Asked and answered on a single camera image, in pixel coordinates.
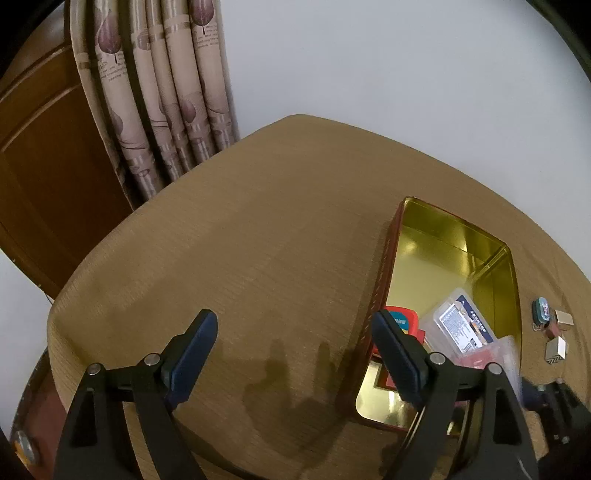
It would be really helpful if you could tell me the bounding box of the pink lipstick tube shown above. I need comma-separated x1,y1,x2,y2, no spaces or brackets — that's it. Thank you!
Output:
544,321,561,340

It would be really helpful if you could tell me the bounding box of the clear box with red insert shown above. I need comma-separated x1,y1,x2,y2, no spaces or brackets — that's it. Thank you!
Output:
454,336,523,404

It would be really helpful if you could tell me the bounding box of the red tape measure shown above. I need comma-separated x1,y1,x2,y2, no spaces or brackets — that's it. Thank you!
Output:
370,306,425,358

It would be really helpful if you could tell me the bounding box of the white patterned cube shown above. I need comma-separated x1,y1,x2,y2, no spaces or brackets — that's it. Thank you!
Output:
545,336,568,365

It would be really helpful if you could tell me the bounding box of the silver metallic rectangular case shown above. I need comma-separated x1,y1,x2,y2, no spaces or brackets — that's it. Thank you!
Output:
555,310,574,330

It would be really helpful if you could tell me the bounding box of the teal small tape measure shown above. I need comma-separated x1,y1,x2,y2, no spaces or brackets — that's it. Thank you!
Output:
532,297,552,330

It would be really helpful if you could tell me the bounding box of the clear box with blue label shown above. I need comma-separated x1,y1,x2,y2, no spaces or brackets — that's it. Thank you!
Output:
419,288,498,361

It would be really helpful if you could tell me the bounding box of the gold toffee tin box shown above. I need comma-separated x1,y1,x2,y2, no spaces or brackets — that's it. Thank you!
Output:
339,197,522,431

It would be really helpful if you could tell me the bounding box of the dark wooden door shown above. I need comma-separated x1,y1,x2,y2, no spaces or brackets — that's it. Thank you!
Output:
1,1,132,297

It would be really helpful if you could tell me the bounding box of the brown tablecloth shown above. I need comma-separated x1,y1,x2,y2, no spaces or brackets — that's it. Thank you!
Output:
48,115,590,479

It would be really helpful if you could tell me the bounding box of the patterned beige curtain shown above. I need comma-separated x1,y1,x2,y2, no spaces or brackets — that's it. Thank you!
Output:
69,0,235,204

